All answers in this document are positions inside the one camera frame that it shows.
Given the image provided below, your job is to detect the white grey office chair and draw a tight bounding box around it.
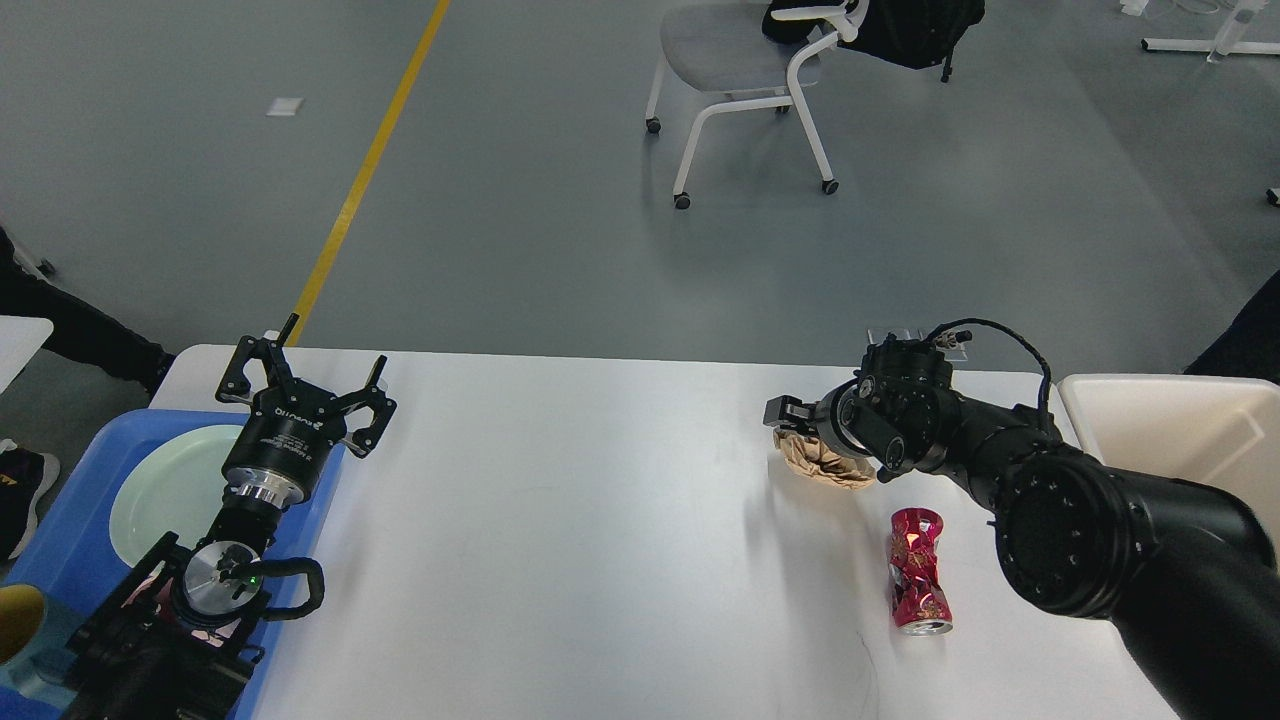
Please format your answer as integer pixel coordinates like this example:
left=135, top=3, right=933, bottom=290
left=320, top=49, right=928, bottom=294
left=644, top=1, right=870, bottom=210

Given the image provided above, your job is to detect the brown napkin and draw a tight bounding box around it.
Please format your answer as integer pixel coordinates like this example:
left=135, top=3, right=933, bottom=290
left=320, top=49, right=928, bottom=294
left=773, top=430, right=877, bottom=491

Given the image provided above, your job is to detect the black backpack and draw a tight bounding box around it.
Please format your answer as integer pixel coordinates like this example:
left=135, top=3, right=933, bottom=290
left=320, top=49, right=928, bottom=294
left=762, top=1, right=986, bottom=83

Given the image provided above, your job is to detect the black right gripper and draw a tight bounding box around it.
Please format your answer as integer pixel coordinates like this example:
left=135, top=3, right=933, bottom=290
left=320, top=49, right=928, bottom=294
left=765, top=380, right=881, bottom=460

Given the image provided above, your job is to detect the person black sneakers right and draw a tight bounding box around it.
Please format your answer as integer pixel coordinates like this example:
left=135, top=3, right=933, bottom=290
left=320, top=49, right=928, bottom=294
left=1183, top=272, right=1279, bottom=386

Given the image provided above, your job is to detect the teal mug yellow inside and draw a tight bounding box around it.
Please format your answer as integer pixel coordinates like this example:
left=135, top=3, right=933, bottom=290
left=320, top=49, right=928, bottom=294
left=1, top=584, right=84, bottom=711

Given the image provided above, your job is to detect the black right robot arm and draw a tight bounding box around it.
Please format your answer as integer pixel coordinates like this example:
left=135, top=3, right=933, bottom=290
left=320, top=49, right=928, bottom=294
left=763, top=318, right=1279, bottom=719

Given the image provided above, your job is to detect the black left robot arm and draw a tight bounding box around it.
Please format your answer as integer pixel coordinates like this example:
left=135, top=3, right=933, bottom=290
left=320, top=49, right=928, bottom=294
left=63, top=315, right=397, bottom=719

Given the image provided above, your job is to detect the beige plastic bin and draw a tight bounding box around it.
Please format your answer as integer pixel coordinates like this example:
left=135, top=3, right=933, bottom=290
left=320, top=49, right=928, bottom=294
left=1060, top=374, right=1279, bottom=541

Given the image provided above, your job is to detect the light green plate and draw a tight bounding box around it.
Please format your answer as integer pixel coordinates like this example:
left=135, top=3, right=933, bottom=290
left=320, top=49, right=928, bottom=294
left=109, top=424, right=241, bottom=568

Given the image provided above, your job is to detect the white stand base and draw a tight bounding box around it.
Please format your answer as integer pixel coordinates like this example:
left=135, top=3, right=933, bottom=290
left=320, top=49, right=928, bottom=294
left=1139, top=1, right=1279, bottom=63

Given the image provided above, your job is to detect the red small packet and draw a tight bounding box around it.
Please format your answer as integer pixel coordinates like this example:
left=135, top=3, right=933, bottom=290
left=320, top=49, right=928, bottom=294
left=890, top=507, right=954, bottom=637

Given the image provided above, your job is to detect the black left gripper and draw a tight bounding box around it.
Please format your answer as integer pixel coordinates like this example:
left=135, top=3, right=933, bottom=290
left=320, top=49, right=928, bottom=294
left=216, top=314, right=399, bottom=506

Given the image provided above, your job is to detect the person dark clothing left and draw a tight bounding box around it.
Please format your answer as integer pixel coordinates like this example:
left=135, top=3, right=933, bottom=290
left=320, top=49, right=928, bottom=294
left=1, top=231, right=177, bottom=561

